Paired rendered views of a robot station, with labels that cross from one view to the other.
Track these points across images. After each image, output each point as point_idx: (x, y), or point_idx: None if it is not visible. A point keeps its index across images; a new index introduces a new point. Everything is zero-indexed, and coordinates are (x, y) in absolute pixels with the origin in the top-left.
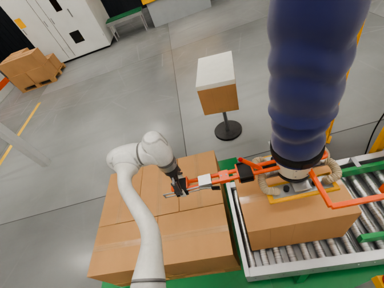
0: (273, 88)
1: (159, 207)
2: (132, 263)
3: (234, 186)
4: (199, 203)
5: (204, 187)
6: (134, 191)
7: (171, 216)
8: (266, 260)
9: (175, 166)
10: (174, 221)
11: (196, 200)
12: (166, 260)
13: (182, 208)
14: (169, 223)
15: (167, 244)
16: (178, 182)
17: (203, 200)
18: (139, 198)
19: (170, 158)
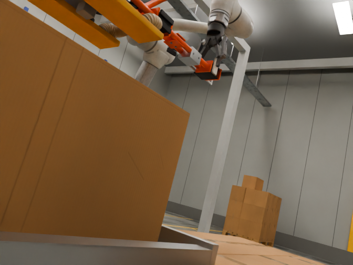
0: None
1: (274, 260)
2: (215, 235)
3: (190, 244)
4: (224, 256)
5: None
6: (201, 22)
7: (240, 252)
8: None
9: (208, 20)
10: (227, 248)
11: (238, 260)
12: (184, 231)
13: (240, 255)
14: (230, 247)
15: (201, 237)
16: (204, 47)
17: (225, 259)
18: (193, 21)
19: (210, 6)
